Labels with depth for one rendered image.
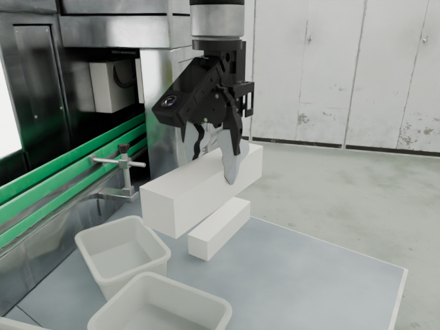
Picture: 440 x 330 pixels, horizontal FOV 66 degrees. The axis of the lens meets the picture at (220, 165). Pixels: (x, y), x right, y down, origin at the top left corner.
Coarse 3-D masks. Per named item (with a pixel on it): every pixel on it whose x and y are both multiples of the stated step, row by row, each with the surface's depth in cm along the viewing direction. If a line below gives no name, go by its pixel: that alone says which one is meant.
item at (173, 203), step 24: (192, 168) 51; (216, 168) 51; (240, 168) 55; (144, 192) 45; (168, 192) 44; (192, 192) 46; (216, 192) 51; (144, 216) 47; (168, 216) 44; (192, 216) 47
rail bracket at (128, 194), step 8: (120, 144) 91; (120, 152) 91; (96, 160) 95; (104, 160) 94; (112, 160) 94; (120, 160) 92; (128, 160) 92; (128, 168) 94; (128, 176) 94; (128, 184) 95; (104, 192) 97; (112, 192) 97; (120, 192) 97; (128, 192) 95; (136, 192) 98; (104, 200) 101; (120, 200) 96; (128, 200) 96; (104, 208) 101
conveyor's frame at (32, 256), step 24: (120, 168) 110; (144, 168) 125; (96, 192) 97; (72, 216) 88; (96, 216) 98; (24, 240) 74; (48, 240) 80; (72, 240) 89; (0, 264) 68; (24, 264) 74; (48, 264) 81; (0, 288) 68; (24, 288) 75; (0, 312) 69
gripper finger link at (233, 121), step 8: (232, 112) 47; (224, 120) 48; (232, 120) 47; (240, 120) 48; (224, 128) 49; (232, 128) 48; (240, 128) 48; (232, 136) 48; (240, 136) 48; (232, 144) 49
